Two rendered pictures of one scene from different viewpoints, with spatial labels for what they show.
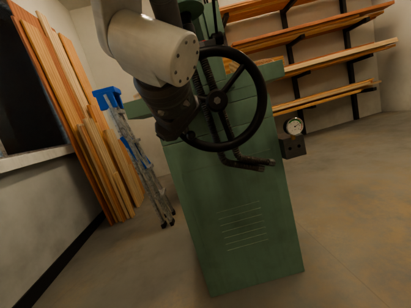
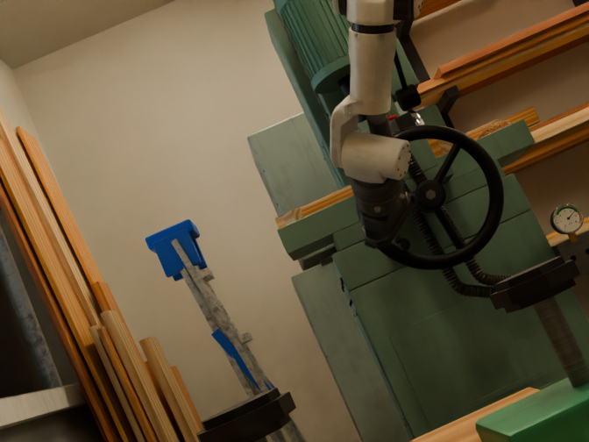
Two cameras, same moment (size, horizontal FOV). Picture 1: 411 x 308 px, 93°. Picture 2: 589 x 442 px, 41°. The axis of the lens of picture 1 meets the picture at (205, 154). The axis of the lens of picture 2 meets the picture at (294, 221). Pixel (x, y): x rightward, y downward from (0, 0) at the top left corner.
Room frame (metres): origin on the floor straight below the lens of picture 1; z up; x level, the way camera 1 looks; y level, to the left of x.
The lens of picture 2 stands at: (-0.98, 0.18, 0.66)
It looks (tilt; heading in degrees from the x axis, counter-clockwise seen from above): 8 degrees up; 0
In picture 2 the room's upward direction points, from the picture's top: 24 degrees counter-clockwise
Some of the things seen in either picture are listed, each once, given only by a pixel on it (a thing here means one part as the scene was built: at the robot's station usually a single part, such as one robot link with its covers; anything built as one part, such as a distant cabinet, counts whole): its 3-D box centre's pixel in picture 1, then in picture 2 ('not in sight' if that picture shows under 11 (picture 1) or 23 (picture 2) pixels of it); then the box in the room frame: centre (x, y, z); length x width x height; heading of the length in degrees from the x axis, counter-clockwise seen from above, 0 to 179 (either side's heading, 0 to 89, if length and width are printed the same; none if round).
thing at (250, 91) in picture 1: (208, 104); (415, 211); (0.84, -0.07, 0.82); 0.40 x 0.21 x 0.04; 90
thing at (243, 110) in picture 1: (209, 119); (419, 244); (1.02, -0.07, 0.76); 0.57 x 0.45 x 0.09; 0
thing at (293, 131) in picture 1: (293, 128); (567, 223); (0.69, -0.33, 0.65); 0.06 x 0.04 x 0.08; 90
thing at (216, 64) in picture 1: (201, 75); (398, 165); (0.71, -0.06, 0.91); 0.15 x 0.14 x 0.09; 90
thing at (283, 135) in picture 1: (288, 144); (574, 256); (0.76, -0.33, 0.58); 0.12 x 0.08 x 0.08; 0
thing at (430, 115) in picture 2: not in sight; (428, 132); (1.08, -0.23, 1.02); 0.09 x 0.07 x 0.12; 90
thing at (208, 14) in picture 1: (213, 22); (393, 69); (1.11, -0.22, 1.23); 0.09 x 0.08 x 0.15; 0
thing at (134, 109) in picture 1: (203, 91); (403, 190); (0.79, -0.06, 0.87); 0.61 x 0.30 x 0.06; 90
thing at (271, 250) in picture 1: (227, 189); (487, 391); (1.02, -0.07, 0.36); 0.58 x 0.45 x 0.71; 0
